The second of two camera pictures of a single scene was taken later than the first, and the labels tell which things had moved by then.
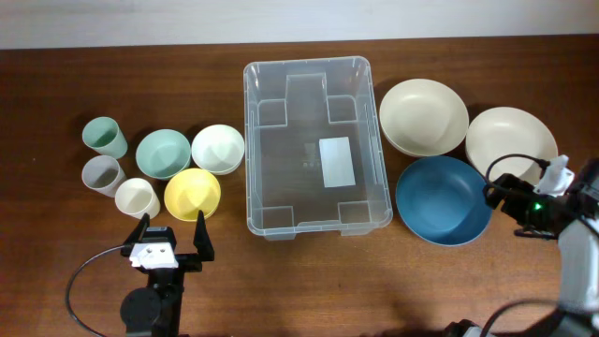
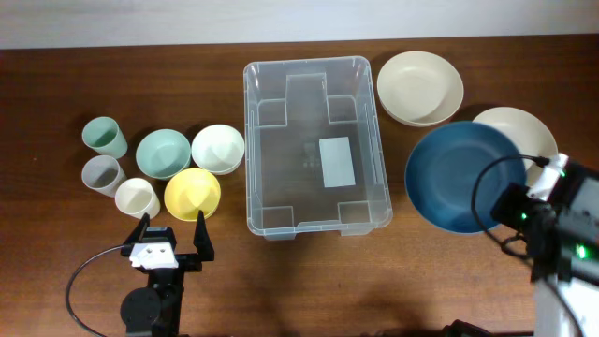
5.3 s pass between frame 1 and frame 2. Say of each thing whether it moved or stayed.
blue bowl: moved
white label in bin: stayed
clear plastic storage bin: stayed
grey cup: stayed
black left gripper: stayed
